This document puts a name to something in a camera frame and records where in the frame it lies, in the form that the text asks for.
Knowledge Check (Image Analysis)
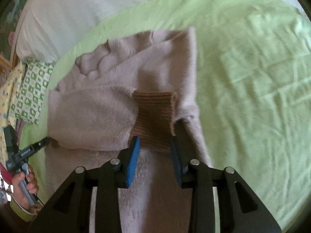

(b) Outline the light green bed sheet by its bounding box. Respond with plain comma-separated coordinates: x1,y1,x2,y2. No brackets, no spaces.
22,0,310,232

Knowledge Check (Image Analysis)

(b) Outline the yellow patterned pillow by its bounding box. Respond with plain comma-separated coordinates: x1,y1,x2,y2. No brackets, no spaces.
1,62,25,166

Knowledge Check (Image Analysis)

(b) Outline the green white patterned pillow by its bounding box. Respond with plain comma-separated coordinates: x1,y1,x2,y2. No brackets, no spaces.
9,58,54,125

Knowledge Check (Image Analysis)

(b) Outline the person's left hand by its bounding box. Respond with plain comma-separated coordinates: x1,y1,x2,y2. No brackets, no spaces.
10,164,40,210

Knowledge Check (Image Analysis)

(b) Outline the beige knit sweater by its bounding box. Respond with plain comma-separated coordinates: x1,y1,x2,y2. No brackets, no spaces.
45,27,211,232

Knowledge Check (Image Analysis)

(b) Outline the white striped duvet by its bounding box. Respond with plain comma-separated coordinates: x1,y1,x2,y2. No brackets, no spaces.
11,0,303,63

